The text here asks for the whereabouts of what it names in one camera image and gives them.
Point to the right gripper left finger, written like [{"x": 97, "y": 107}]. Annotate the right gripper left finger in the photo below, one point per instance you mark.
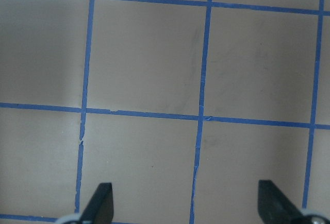
[{"x": 100, "y": 208}]

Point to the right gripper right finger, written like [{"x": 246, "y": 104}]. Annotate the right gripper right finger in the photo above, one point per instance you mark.
[{"x": 274, "y": 206}]

